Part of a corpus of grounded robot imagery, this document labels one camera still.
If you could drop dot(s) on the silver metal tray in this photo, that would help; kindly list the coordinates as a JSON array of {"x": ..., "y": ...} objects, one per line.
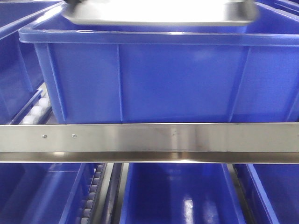
[{"x": 162, "y": 12}]

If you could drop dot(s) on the blue box in centre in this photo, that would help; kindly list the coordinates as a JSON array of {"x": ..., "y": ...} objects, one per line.
[{"x": 132, "y": 74}]

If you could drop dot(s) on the bottom centre blue bin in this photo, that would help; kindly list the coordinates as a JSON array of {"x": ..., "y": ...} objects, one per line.
[{"x": 180, "y": 193}]

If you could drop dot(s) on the blue bin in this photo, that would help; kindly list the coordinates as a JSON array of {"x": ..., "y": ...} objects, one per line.
[
  {"x": 44, "y": 193},
  {"x": 271, "y": 192},
  {"x": 20, "y": 72},
  {"x": 180, "y": 193}
]

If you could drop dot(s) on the lower steel front crossbar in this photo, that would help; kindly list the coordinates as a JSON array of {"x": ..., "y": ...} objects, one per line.
[{"x": 268, "y": 143}]

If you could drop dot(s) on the lower white roller track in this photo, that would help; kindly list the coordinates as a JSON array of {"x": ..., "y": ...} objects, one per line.
[{"x": 35, "y": 111}]

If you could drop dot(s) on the bottom grey roller track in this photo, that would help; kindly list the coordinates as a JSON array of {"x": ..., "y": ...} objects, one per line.
[{"x": 91, "y": 202}]

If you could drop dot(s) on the lower left blue bin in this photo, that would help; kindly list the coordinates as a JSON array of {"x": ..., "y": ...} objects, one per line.
[{"x": 20, "y": 72}]

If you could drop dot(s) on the bottom left blue bin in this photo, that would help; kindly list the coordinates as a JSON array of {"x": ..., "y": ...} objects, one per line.
[{"x": 44, "y": 193}]

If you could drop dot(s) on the bottom right blue bin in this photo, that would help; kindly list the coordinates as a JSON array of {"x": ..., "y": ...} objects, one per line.
[{"x": 271, "y": 192}]

